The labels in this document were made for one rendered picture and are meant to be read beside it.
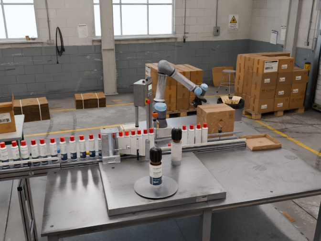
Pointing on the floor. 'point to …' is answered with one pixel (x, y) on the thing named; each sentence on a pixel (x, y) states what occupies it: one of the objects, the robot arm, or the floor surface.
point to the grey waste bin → (238, 114)
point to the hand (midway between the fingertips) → (196, 110)
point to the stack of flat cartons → (32, 109)
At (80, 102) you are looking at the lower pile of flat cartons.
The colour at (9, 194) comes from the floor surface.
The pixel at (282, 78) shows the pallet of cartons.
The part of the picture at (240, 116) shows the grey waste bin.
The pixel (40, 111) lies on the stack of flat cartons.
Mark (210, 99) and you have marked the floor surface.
